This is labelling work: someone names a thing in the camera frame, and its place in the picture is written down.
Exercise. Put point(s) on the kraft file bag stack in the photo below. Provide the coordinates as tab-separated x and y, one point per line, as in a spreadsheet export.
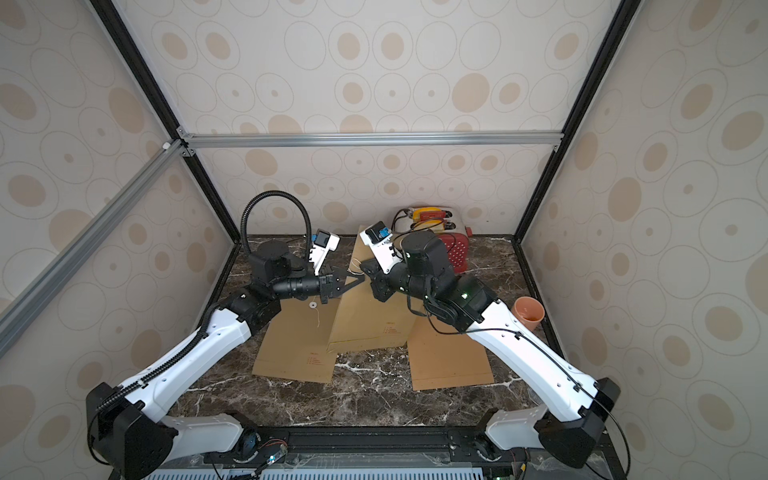
445	361
364	323

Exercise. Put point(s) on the orange cup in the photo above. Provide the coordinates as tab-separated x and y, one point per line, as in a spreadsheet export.
529	312

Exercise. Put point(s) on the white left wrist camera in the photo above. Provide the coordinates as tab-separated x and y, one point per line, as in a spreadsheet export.
323	242

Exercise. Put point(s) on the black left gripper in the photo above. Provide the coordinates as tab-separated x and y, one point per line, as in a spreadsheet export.
328	286

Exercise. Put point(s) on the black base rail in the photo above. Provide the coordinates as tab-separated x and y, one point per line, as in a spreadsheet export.
454	444

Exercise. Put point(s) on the aluminium rail back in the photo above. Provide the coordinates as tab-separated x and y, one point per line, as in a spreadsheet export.
379	139

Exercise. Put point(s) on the black corner frame post left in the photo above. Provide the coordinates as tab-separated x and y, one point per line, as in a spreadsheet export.
110	18

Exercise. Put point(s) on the black corner frame post right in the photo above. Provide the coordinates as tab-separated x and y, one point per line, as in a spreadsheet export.
607	50

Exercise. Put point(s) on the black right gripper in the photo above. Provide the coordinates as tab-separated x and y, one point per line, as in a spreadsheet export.
383	288

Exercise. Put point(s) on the kraft file bag stack bottom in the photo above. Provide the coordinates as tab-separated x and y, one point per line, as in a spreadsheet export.
445	361

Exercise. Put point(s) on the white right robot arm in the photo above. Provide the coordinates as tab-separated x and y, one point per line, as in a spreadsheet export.
575	407

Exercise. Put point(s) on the kraft file bag stack top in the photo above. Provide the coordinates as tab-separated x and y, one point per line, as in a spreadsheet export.
364	323

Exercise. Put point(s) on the black corner frame post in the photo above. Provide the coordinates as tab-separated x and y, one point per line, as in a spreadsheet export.
607	50
110	18

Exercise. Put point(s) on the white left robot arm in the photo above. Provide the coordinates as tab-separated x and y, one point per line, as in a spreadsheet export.
129	428

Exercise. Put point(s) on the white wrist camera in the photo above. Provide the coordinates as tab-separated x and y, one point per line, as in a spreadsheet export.
323	242
379	239

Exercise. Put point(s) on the red toaster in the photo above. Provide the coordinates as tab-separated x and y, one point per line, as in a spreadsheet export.
445	222

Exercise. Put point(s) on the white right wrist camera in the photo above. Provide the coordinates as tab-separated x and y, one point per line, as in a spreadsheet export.
379	239

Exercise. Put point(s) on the aluminium rail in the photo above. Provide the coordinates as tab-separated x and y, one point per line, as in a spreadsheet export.
27	307
379	139

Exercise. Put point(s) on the aluminium rail left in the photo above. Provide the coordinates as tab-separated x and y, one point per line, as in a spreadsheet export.
27	307

